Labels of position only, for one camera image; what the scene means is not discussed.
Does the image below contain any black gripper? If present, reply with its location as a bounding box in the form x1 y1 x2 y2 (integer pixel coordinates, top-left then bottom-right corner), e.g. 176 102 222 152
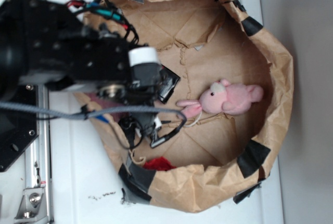
97 46 162 104

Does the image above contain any black box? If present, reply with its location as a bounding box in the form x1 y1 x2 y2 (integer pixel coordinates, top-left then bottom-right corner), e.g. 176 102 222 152
157 66 181 104

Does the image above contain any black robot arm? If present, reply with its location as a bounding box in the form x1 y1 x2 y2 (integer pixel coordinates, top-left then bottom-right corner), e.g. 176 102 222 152
1 0 162 105

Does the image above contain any red crumpled cloth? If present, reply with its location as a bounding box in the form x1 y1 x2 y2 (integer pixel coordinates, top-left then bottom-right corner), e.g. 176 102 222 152
143 156 176 171

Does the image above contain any pink plush bunny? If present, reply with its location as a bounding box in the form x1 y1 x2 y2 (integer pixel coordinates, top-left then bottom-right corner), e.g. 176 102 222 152
176 78 264 127

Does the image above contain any brown paper bag bin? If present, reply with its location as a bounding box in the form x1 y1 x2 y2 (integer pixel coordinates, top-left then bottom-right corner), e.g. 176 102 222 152
91 0 293 213

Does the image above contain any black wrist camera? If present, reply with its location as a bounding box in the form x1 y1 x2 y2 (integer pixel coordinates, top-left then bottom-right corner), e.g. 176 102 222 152
118 113 174 150

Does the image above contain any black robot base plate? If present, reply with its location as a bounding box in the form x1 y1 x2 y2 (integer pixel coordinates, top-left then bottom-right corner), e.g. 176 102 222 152
0 83 40 173

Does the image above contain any aluminium rail frame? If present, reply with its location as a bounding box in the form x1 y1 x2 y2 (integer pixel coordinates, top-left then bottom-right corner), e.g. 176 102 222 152
14 85 54 223

